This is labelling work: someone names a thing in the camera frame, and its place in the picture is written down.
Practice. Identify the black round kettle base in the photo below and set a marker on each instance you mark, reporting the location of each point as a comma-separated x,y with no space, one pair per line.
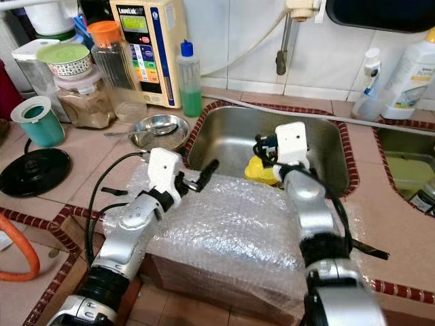
35,173

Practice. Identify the grey wall tap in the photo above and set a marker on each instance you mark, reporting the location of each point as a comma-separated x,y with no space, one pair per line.
281,61

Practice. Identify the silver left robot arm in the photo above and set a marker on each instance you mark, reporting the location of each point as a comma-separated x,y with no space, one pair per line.
129,238

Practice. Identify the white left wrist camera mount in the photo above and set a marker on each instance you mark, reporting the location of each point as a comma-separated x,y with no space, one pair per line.
164,170

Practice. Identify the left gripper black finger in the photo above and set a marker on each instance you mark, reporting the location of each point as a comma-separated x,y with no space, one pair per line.
209,174

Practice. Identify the clear jar orange lid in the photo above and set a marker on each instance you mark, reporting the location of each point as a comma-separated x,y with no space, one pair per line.
114,75

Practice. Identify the clear bubble wrap sheet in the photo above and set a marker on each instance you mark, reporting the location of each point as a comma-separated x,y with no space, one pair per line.
245,238

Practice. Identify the green dish soap bottle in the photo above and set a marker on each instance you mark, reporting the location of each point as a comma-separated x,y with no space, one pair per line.
189,98

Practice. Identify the beige water ionizer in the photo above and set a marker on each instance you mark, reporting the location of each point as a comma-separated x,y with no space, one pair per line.
163,61

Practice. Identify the clear spray bottle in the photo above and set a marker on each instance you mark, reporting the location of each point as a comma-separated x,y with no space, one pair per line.
369,71

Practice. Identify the teal cup white rim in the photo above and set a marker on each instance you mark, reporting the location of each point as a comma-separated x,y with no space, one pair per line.
39,128

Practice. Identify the steel spoon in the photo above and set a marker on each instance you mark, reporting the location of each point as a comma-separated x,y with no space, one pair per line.
162,129

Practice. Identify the beige tap fitting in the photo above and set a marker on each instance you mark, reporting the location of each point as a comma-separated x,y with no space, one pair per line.
302,8

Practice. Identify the yellow plastic bowl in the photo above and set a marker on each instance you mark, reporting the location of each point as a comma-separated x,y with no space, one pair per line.
253,171

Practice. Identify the maroon plastic container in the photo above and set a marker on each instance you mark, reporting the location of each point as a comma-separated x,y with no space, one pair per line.
7,92

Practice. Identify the patterned bowl green lid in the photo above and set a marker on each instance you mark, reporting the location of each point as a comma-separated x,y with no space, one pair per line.
64,54

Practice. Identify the black rounded wall fixture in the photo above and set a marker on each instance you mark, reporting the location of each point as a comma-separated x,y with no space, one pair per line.
380,13

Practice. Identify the jar of brown powder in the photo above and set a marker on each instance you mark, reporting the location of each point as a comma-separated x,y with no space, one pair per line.
83,109

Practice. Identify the white dish soap bottle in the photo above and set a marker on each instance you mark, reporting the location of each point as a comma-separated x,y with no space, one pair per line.
408,78

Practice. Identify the steel sink basin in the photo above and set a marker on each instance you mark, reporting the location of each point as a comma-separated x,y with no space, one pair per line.
404,156
231,136

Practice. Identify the clear container white lid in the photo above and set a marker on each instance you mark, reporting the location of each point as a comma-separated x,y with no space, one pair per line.
27,71

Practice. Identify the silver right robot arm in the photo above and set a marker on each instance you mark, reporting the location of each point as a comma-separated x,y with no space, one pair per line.
306,204

